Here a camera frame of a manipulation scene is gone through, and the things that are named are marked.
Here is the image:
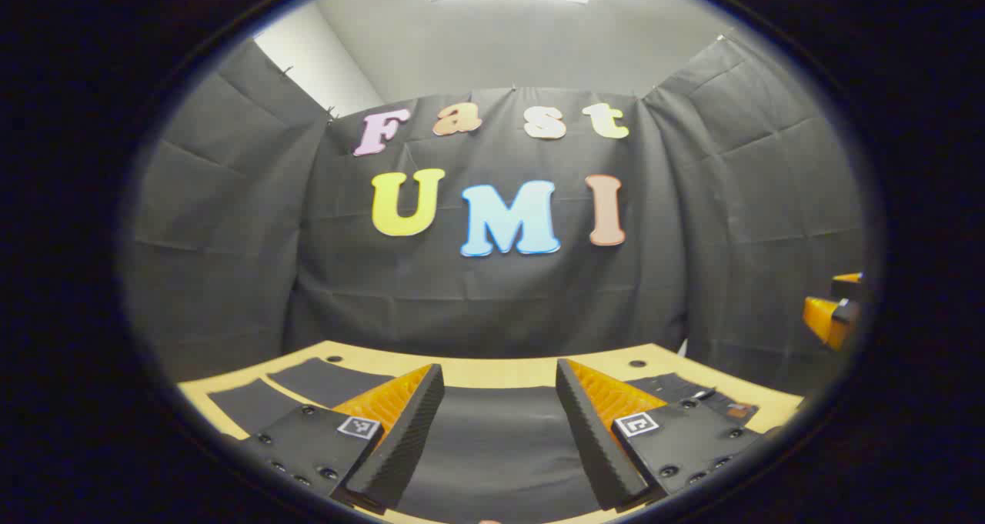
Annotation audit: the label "black jeans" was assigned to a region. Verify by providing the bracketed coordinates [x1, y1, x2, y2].
[206, 357, 760, 524]

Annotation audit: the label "black backdrop cloth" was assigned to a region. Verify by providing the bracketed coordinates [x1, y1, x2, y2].
[122, 35, 870, 396]

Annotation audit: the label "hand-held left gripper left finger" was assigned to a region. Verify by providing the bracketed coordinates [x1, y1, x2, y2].
[229, 363, 446, 513]

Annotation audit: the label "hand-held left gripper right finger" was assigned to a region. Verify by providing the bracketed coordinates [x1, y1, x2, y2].
[555, 358, 770, 512]

